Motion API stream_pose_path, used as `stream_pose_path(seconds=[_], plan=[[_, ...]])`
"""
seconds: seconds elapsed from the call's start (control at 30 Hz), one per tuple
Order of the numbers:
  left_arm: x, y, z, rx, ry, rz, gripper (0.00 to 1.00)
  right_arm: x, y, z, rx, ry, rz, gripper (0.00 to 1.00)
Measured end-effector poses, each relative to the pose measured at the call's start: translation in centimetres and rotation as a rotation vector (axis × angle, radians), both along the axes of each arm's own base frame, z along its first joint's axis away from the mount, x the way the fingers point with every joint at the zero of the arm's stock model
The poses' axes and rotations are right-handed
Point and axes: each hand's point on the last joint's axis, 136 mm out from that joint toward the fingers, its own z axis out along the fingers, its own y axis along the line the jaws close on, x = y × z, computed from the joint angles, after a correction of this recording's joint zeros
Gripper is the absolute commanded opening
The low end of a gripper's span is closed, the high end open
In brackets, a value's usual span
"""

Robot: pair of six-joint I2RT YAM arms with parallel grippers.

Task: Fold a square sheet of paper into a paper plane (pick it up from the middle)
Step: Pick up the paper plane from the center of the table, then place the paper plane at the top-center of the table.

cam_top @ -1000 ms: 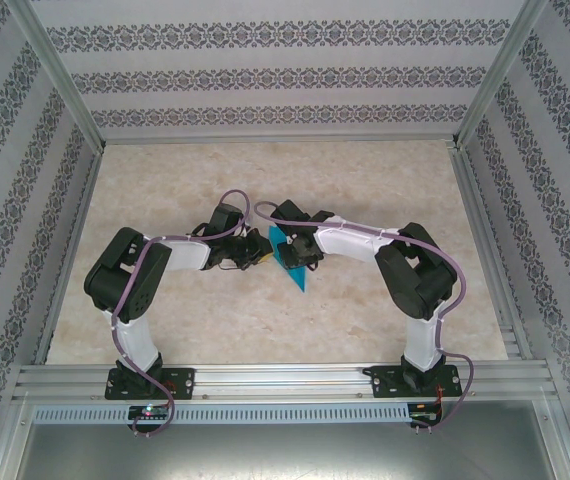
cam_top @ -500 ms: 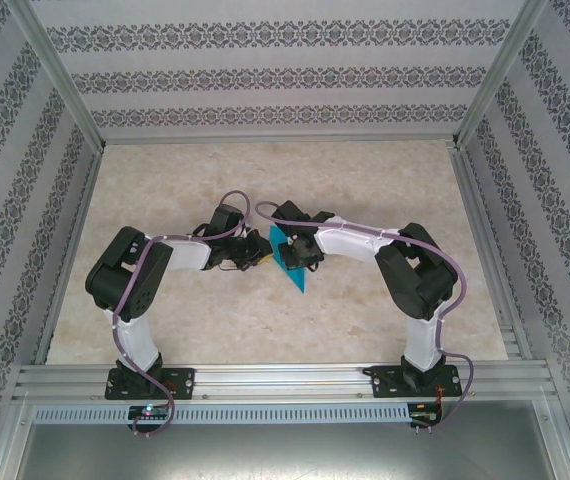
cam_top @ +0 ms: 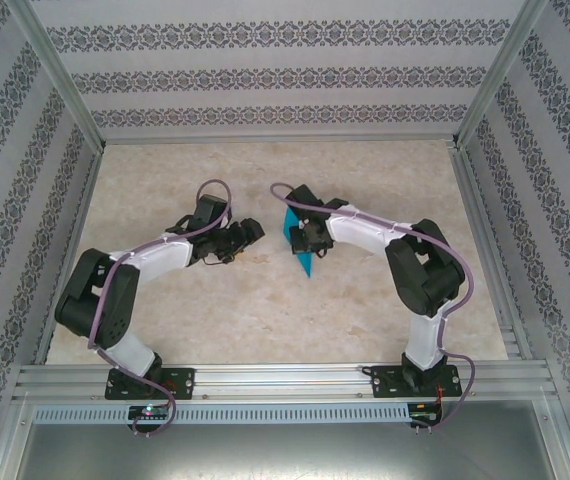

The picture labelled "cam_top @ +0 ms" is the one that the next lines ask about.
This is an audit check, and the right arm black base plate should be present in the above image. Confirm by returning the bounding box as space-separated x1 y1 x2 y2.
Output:
370 364 463 400

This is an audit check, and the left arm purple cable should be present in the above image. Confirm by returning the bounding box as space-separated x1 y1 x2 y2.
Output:
87 179 234 439

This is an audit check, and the grey slotted cable duct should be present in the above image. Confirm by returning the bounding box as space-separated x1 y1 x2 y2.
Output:
31 403 445 426

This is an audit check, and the aluminium corner post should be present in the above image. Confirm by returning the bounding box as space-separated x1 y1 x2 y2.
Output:
450 0 550 150
6 0 107 154

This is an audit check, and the aluminium table edge rail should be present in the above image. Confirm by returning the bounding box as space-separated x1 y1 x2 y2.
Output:
445 141 535 362
97 133 461 147
31 144 107 366

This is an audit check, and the grey metal sheet panel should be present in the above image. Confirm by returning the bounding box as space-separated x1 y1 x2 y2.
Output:
14 422 564 480

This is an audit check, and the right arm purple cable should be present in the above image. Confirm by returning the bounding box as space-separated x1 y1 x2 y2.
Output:
269 182 477 434

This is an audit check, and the aluminium mounting rail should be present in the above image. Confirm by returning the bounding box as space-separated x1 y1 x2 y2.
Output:
12 363 560 402

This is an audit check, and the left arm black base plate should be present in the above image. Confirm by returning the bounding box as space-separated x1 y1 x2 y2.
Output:
104 367 196 401

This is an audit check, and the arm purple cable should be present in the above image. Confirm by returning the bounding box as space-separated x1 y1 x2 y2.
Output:
87 179 234 439
269 182 477 434

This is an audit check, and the teal square paper sheet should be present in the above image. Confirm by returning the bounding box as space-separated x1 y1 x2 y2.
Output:
280 203 317 279

